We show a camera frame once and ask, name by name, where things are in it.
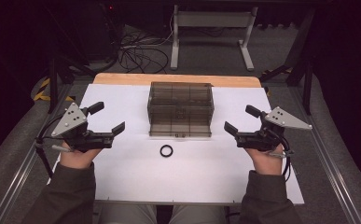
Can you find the smoky translucent plastic drawer box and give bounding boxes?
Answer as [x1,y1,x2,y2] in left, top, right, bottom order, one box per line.
[146,81,215,138]

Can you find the hand-held gripper cable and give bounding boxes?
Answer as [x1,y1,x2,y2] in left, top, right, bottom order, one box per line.
[34,114,64,180]
[272,130,295,184]

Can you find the black tripod stand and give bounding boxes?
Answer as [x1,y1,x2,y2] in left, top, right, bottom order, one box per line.
[46,6,97,115]

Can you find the white metal stand frame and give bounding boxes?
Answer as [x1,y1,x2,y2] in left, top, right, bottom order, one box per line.
[169,4,259,72]

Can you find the person's right leg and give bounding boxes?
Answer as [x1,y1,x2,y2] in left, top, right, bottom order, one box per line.
[169,204,227,224]

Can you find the black metal stand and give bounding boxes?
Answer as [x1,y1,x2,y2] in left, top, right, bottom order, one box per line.
[258,6,317,117]

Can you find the person's left leg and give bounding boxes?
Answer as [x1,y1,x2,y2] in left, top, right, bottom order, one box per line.
[97,203,158,224]

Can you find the person's left hand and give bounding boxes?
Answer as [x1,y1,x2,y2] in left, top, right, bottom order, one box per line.
[59,141,104,171]

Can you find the left hand-held gripper cable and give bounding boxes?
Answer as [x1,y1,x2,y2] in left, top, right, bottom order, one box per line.
[34,114,64,180]

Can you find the tangle of black floor cables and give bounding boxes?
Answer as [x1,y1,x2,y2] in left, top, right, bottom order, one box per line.
[118,26,171,75]

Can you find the black rubber ring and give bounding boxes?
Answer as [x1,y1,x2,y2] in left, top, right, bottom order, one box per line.
[160,144,174,159]

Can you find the person's right hand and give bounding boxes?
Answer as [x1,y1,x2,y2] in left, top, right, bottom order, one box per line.
[244,144,285,176]

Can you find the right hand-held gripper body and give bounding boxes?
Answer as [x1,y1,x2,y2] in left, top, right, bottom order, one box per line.
[235,105,313,157]

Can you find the yellow black hazard tape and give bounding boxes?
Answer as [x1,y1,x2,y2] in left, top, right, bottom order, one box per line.
[33,77,76,103]

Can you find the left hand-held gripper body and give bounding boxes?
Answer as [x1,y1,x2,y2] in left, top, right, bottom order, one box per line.
[50,102,115,154]

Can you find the aluminium floor rail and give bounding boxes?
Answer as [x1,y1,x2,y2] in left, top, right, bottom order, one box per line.
[287,83,361,224]
[0,83,74,224]

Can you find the right hand-held gripper cable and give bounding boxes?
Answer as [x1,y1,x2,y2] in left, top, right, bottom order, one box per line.
[272,130,295,184]

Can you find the person's leg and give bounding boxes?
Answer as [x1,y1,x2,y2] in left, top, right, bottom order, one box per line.
[169,204,227,224]
[97,203,158,224]

